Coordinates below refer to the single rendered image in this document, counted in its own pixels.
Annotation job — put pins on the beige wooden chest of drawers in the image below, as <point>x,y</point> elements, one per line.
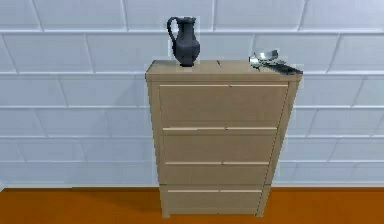
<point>220,140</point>

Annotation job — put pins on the dark grey jug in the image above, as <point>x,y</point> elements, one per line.
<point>186,45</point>

